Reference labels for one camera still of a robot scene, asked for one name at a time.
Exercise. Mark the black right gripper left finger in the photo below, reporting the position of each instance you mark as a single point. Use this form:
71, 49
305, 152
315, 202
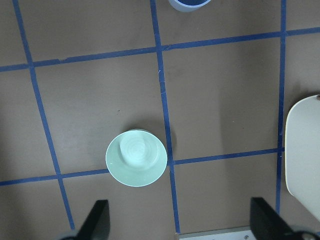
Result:
97, 225

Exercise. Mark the grey metal plate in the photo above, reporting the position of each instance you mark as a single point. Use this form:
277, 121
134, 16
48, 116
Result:
237, 233

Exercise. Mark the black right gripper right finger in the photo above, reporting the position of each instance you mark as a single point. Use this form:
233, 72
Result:
266, 224

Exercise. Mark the mint green cup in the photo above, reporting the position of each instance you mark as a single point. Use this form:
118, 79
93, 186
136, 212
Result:
136, 158

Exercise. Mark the blue plastic cup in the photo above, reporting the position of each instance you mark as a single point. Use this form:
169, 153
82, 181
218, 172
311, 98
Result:
187, 6

